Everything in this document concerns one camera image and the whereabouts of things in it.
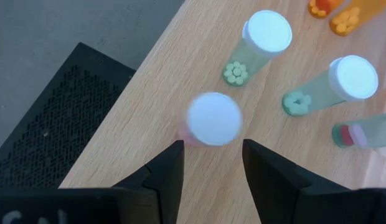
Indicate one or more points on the green bottle with red capsules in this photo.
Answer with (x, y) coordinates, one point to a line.
(367, 130)

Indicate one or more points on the green pill bottle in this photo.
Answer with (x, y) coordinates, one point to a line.
(264, 34)
(351, 77)

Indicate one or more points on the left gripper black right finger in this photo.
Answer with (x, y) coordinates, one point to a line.
(289, 199)

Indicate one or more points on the small orange pill bottle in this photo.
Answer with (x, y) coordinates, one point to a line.
(348, 20)
(323, 7)

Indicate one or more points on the black perforated metal box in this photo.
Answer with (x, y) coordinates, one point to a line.
(56, 124)

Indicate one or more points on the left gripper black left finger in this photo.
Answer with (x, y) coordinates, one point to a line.
(134, 205)

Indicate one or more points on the pink pill bottle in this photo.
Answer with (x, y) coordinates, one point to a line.
(213, 119)

